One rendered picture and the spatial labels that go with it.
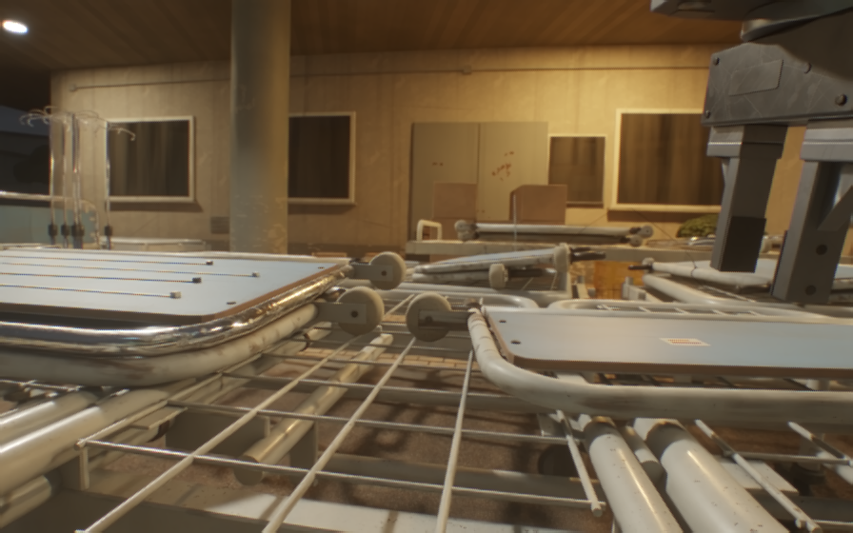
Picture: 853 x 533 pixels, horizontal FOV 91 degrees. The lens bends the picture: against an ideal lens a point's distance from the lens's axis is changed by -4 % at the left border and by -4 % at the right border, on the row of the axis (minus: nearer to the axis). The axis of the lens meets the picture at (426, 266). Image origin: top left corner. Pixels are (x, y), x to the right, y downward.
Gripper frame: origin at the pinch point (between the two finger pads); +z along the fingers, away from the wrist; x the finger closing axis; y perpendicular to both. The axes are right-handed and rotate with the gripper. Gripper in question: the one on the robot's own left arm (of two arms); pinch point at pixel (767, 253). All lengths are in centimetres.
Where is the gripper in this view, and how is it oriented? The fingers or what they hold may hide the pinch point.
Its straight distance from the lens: 35.5
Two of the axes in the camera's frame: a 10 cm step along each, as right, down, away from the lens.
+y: 10.0, 0.4, -0.3
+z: -0.3, 9.6, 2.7
